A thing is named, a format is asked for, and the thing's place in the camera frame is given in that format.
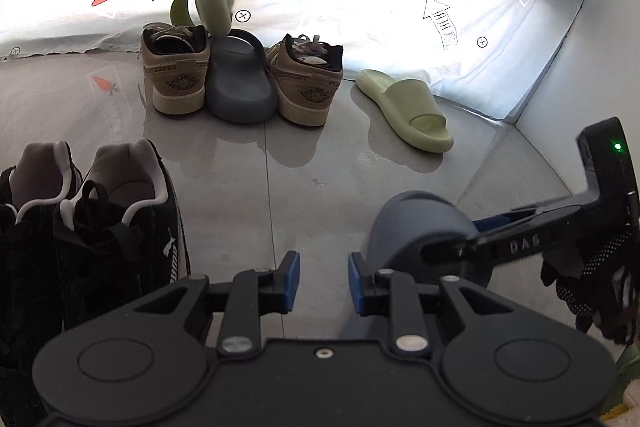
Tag black sneaker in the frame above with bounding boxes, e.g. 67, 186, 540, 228
52, 138, 192, 348
0, 141, 83, 408

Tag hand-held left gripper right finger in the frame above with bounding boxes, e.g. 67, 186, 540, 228
348, 252, 516, 353

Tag grey slide sandal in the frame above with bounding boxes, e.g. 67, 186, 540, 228
206, 29, 278, 124
369, 190, 493, 290

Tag person's right hand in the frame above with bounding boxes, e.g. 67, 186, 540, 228
541, 222, 640, 348

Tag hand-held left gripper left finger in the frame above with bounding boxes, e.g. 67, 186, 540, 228
132, 251, 301, 354

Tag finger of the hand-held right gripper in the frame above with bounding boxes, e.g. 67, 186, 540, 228
472, 206, 546, 233
421, 232, 481, 264

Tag green slide sandal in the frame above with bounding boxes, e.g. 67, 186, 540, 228
355, 69, 454, 154
170, 0, 232, 38

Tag tan sneaker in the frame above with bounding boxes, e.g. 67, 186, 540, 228
141, 23, 211, 114
265, 33, 345, 128

